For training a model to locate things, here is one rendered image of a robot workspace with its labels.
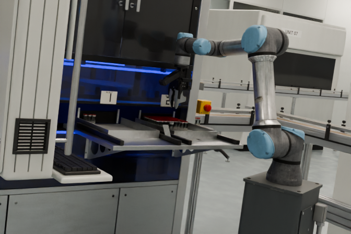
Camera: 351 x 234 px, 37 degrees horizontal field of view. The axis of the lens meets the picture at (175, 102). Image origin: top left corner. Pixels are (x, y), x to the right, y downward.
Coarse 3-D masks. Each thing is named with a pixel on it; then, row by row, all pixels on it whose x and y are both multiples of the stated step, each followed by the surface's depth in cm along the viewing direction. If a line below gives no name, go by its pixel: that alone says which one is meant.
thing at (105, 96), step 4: (104, 92) 244; (108, 92) 245; (112, 92) 246; (116, 92) 248; (104, 96) 244; (108, 96) 245; (112, 96) 247; (116, 96) 248; (100, 100) 243; (104, 100) 244; (108, 100) 246; (112, 100) 247
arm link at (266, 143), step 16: (256, 32) 208; (272, 32) 211; (256, 48) 208; (272, 48) 210; (256, 64) 211; (272, 64) 211; (256, 80) 210; (272, 80) 210; (256, 96) 210; (272, 96) 209; (256, 112) 210; (272, 112) 208; (256, 128) 207; (272, 128) 205; (256, 144) 206; (272, 144) 203; (288, 144) 210
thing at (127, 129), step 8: (80, 120) 239; (128, 120) 254; (96, 128) 227; (104, 128) 221; (112, 128) 243; (120, 128) 246; (128, 128) 249; (136, 128) 248; (144, 128) 243; (152, 128) 238; (120, 136) 222; (128, 136) 224; (136, 136) 227; (144, 136) 229; (152, 136) 232
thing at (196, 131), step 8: (136, 120) 264; (160, 128) 247; (192, 128) 269; (200, 128) 264; (208, 128) 259; (184, 136) 242; (192, 136) 245; (200, 136) 248; (208, 136) 251; (216, 136) 254
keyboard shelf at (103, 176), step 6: (54, 174) 182; (60, 174) 181; (84, 174) 185; (90, 174) 186; (96, 174) 187; (102, 174) 188; (108, 174) 189; (60, 180) 178; (66, 180) 178; (72, 180) 179; (78, 180) 181; (84, 180) 182; (90, 180) 183; (96, 180) 185; (102, 180) 186; (108, 180) 188
